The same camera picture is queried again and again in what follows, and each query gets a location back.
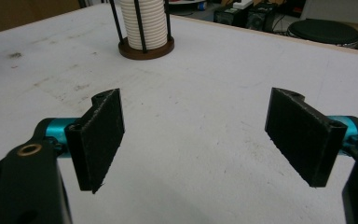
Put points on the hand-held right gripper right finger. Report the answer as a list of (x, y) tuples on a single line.
[(304, 137)]

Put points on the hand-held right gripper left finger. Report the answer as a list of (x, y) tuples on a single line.
[(98, 140)]

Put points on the black round stool seat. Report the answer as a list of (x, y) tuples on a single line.
[(324, 31)]

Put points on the stack of white ribbed coasters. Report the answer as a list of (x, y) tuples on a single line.
[(146, 25)]

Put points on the black box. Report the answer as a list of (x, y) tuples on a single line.
[(262, 17), (230, 15)]

